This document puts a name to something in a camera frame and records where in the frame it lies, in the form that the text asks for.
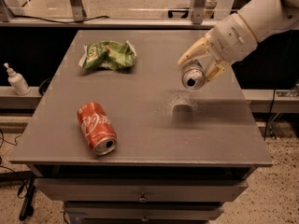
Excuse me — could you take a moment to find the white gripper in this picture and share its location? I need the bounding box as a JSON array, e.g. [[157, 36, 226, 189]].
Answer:
[[178, 13, 258, 83]]

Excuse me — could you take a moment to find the silver blue redbull can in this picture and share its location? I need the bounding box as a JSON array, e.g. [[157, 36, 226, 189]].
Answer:
[[181, 60, 206, 91]]

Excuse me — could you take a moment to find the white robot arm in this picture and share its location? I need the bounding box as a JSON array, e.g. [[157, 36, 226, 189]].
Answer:
[[178, 0, 299, 90]]

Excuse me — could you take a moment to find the red coca-cola can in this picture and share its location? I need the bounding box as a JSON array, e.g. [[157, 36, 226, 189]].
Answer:
[[77, 103, 117, 156]]

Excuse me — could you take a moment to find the green crumpled chip bag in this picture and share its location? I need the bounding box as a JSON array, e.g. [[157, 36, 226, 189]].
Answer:
[[78, 40, 136, 71]]

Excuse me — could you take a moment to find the grey drawer cabinet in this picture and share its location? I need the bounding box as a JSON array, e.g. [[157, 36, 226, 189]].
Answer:
[[11, 30, 272, 224]]

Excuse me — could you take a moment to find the upper drawer knob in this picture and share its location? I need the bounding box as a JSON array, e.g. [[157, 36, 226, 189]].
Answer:
[[138, 192, 148, 203]]

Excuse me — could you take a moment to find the drawer knob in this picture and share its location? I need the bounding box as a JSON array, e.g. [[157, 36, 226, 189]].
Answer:
[[140, 215, 150, 223], [138, 192, 148, 203]]

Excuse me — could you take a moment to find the lower drawer knob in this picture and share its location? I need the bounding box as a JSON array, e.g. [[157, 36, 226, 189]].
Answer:
[[140, 215, 150, 223]]

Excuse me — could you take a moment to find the white pump bottle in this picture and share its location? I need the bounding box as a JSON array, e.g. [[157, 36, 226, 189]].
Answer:
[[4, 63, 31, 95]]

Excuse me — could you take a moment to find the black floor stand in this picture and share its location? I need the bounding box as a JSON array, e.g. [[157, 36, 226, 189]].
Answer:
[[19, 175, 36, 221]]

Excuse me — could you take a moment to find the metal frame post right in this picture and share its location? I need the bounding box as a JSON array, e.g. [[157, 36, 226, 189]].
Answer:
[[192, 0, 206, 24]]

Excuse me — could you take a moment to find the metal frame post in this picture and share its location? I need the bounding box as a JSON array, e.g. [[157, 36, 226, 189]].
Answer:
[[192, 0, 206, 24], [69, 0, 87, 22]]

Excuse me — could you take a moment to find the metal frame post left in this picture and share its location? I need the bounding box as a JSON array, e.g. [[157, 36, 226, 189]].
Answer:
[[69, 0, 87, 22]]

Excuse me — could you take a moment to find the black cable on ledge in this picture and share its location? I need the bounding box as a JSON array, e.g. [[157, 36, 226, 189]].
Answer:
[[6, 0, 110, 24]]

